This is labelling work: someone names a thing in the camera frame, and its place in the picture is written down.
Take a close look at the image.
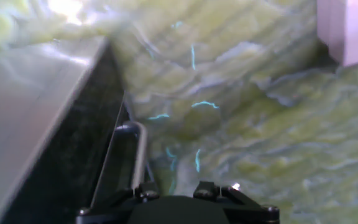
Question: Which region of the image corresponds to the silver microwave oven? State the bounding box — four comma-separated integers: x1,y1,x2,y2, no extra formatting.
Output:
0,37,127,224

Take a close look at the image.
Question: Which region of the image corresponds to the green marble pattern mat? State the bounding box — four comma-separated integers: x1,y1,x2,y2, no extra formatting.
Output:
0,0,358,224

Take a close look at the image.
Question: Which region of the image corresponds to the pink gift box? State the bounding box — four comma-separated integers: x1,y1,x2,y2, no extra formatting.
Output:
316,0,358,68

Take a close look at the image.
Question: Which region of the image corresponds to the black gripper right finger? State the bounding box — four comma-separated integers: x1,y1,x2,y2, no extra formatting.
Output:
193,180,280,224

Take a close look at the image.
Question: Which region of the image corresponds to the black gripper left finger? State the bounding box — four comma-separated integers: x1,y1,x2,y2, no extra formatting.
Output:
76,182,160,224

